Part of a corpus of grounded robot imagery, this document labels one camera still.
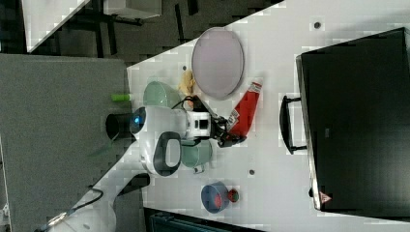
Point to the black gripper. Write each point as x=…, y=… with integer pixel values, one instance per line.
x=223, y=137

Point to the red plush ketchup bottle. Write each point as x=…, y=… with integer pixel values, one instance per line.
x=241, y=117

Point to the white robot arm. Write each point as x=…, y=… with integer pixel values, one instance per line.
x=159, y=132

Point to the black oven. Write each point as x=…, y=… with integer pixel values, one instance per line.
x=356, y=110

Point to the green mug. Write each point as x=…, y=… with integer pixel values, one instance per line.
x=197, y=156

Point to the yellow plush banana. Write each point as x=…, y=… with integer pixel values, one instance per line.
x=186, y=83

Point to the round grey plate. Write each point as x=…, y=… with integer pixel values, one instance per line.
x=217, y=62

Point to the green plastic colander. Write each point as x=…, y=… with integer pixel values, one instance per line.
x=160, y=94

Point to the plush strawberry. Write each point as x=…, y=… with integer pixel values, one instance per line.
x=233, y=195

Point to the blue bowl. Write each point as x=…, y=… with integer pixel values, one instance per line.
x=214, y=197

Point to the black cylinder cup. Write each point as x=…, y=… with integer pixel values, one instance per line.
x=117, y=126

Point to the green marker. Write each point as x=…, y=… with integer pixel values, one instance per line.
x=121, y=97

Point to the grey side table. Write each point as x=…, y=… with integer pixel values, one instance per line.
x=53, y=139

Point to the black oven door handle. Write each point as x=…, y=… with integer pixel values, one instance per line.
x=285, y=125

